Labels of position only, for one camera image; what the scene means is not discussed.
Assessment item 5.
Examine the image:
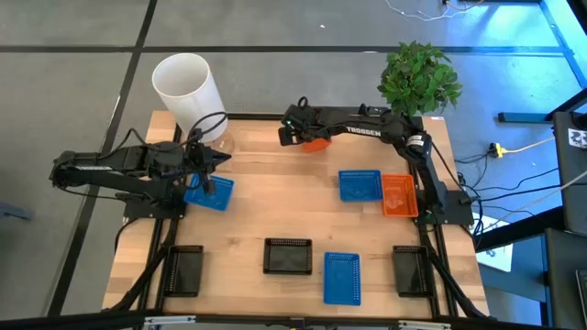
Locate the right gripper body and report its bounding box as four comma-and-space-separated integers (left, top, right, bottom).
278, 104, 322, 148

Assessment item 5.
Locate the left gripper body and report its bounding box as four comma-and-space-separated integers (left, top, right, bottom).
183, 140, 216, 178

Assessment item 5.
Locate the orange plastic basket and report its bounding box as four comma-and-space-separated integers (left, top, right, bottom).
381, 173, 420, 218
301, 137, 333, 154

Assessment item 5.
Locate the blue plastic basket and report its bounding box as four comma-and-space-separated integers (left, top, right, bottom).
183, 172, 236, 213
323, 250, 362, 307
338, 169, 384, 204

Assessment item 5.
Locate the black plastic basket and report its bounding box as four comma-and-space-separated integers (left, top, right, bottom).
262, 236, 314, 276
392, 245, 436, 299
163, 245, 205, 298

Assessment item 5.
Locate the white cylindrical cup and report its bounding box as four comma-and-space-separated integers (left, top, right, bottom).
151, 52, 236, 163

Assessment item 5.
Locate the green potted plant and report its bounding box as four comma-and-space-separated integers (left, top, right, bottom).
376, 39, 464, 119

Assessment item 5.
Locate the grey floor object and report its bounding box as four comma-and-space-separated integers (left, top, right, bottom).
0, 201, 34, 222

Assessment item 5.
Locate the black metal bar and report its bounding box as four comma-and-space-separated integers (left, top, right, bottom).
474, 205, 565, 252
497, 89, 587, 124

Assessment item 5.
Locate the white paper sheet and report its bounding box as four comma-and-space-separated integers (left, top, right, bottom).
474, 213, 514, 273

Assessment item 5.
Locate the black and white marker tag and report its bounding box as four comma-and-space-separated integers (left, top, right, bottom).
567, 127, 587, 149

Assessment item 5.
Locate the black cabinet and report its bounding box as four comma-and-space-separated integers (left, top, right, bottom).
551, 111, 587, 237

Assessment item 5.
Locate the black desk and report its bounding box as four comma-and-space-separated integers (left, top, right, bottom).
543, 227, 587, 330

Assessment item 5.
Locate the black left wrist camera cable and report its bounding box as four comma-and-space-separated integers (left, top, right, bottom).
183, 111, 229, 197

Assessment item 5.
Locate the black aluminium table frame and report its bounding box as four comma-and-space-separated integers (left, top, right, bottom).
0, 109, 587, 330

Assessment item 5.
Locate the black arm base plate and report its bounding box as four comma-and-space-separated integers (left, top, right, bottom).
410, 188, 475, 226
122, 191, 188, 221

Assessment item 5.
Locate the black cable conduit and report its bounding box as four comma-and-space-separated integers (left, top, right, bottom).
424, 249, 490, 321
107, 245, 169, 314

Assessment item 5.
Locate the silver frame bracket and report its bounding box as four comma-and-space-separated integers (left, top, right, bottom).
397, 319, 453, 330
142, 314, 197, 327

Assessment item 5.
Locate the white floor cable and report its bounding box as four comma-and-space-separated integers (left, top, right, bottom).
383, 0, 487, 23

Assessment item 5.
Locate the black floor cable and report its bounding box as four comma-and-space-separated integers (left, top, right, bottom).
476, 183, 563, 203
471, 167, 559, 193

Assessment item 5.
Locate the yellow cable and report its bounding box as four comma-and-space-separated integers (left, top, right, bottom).
502, 136, 557, 155

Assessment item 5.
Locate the grey floor cable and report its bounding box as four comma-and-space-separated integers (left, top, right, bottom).
481, 171, 587, 230

